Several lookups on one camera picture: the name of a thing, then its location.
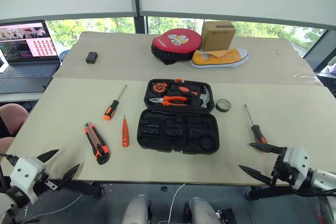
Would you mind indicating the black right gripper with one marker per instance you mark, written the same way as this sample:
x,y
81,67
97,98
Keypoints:
x,y
282,172

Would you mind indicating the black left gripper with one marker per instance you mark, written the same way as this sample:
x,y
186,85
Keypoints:
x,y
43,179

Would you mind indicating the orange black utility knife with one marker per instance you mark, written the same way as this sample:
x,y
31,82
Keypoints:
x,y
95,142

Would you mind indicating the black electrical tape roll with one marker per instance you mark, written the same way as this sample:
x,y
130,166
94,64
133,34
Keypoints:
x,y
219,106

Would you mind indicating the orange voltage tester pen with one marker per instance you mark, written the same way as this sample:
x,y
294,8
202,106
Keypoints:
x,y
125,134

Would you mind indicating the black tool case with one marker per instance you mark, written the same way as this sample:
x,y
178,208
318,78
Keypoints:
x,y
157,134

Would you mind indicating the black table foot bar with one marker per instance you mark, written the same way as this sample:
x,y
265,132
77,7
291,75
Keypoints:
x,y
86,190
262,193

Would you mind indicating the pink chair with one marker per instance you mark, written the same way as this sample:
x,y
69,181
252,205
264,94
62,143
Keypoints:
x,y
15,116

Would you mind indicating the black floor device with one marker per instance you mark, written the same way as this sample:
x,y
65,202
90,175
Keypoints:
x,y
227,216

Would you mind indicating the white side desk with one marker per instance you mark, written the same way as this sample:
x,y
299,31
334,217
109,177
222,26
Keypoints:
x,y
21,97

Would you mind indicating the grey rounded knee cover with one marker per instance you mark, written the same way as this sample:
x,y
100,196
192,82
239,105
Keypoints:
x,y
202,212
136,211

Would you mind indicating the clear tape strip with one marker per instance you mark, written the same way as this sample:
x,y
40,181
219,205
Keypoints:
x,y
304,76

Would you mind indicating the open laptop computer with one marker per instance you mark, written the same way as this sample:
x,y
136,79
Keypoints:
x,y
29,72

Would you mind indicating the small black floor object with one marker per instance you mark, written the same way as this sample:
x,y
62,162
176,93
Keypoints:
x,y
164,189

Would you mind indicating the claw hammer orange grip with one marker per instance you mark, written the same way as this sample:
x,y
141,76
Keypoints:
x,y
183,89

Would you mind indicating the blue round object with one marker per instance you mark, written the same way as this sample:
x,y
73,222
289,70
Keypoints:
x,y
63,56

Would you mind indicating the small black box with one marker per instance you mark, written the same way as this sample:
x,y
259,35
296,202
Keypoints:
x,y
91,58

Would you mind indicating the yellow canvas sneaker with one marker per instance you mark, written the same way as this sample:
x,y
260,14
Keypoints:
x,y
210,60

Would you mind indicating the orange black tape measure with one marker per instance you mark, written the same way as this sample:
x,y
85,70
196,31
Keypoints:
x,y
159,87

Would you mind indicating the brown cardboard box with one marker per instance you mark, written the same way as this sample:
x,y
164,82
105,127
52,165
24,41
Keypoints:
x,y
218,37

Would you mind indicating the red round cartoon pad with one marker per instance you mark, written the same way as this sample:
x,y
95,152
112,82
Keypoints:
x,y
170,51

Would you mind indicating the dark window pillar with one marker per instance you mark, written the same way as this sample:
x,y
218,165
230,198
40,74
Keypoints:
x,y
139,22

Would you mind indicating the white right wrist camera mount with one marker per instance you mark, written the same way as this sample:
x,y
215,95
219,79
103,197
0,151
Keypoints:
x,y
298,161

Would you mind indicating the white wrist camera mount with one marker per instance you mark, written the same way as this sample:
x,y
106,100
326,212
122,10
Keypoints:
x,y
298,161
25,175

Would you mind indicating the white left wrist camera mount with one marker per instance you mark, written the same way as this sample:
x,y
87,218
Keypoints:
x,y
25,175

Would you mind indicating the dark slanted window frame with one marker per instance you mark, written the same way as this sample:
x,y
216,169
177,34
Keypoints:
x,y
319,51

